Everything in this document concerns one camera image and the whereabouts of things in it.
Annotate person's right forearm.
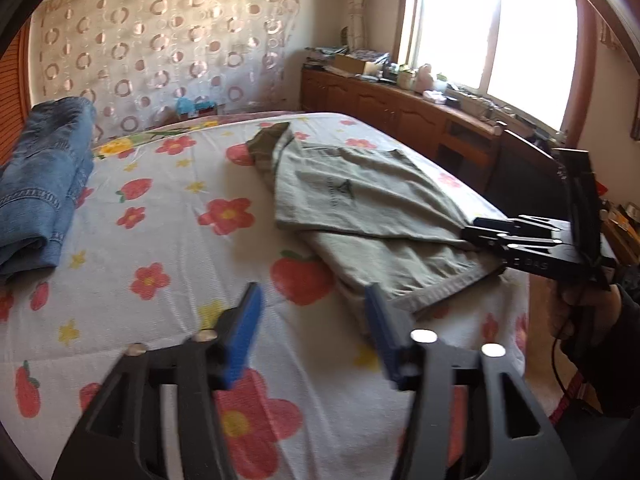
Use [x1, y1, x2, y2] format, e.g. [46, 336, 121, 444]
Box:
[559, 265, 640, 413]

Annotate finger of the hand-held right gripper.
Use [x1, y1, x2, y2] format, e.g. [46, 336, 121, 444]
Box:
[471, 214, 570, 235]
[459, 226, 570, 262]

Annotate cardboard box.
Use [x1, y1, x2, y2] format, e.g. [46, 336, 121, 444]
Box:
[332, 53, 387, 78]

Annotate person's right hand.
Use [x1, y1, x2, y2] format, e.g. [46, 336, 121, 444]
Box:
[546, 282, 624, 346]

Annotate wooden cabinet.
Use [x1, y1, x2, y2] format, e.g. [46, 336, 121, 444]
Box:
[300, 67, 561, 203]

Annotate blue jeans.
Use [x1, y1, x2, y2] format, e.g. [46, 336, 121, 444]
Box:
[0, 96, 98, 282]

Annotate ribbed wooden wardrobe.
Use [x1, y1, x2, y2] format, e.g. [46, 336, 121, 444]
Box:
[0, 25, 35, 167]

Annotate dark panel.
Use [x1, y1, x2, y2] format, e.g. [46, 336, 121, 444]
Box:
[486, 129, 563, 218]

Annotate blue toy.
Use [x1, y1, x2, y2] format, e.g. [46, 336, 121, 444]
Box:
[174, 96, 219, 119]

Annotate strawberry flower print bed sheet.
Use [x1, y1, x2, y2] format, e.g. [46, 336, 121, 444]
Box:
[0, 110, 532, 480]

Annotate sheer curtain with circles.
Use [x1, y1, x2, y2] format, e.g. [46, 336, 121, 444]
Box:
[27, 0, 307, 137]

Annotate grey pants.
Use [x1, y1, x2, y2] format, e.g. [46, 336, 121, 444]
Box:
[248, 122, 506, 318]

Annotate lace window curtain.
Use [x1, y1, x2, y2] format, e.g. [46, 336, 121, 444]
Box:
[341, 0, 422, 57]

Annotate red strap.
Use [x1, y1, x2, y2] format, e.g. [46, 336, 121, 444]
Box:
[549, 369, 587, 427]

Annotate black cable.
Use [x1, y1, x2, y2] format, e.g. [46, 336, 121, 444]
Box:
[549, 305, 577, 402]

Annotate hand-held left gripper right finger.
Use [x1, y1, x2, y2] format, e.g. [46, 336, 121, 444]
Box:
[365, 283, 576, 480]

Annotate floral blanket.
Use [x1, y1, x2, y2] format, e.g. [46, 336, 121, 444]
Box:
[92, 109, 307, 158]

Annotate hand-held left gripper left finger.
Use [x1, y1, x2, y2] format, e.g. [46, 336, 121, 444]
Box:
[50, 282, 266, 480]

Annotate pink plush toy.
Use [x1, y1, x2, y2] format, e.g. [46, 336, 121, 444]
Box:
[413, 62, 437, 94]

